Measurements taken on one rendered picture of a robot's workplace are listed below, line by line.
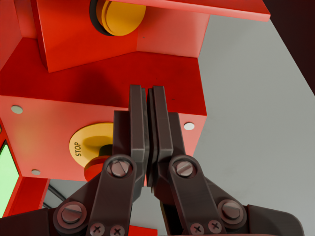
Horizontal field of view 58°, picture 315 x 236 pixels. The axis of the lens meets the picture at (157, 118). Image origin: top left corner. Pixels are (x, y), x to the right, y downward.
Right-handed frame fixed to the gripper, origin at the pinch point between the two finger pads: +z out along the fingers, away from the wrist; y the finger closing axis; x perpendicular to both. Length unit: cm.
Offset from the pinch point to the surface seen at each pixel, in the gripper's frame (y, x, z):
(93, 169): -3.0, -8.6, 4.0
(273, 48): 56, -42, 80
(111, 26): -1.9, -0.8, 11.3
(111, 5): -1.9, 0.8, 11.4
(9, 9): -22, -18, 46
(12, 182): -10.0, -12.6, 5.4
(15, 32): -24, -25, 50
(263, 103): 62, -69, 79
